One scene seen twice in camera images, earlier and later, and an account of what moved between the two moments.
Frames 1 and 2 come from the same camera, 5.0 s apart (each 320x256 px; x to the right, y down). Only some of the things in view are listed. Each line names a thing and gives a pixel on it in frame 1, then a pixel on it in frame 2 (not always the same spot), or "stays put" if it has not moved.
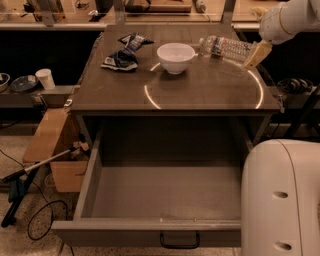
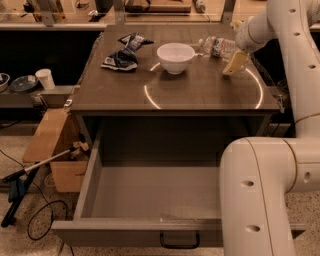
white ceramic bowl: x=175 y=56 stays put
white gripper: x=271 y=26 -> x=242 y=37
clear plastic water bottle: x=225 y=47 stays put
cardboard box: x=57 y=132 stays put
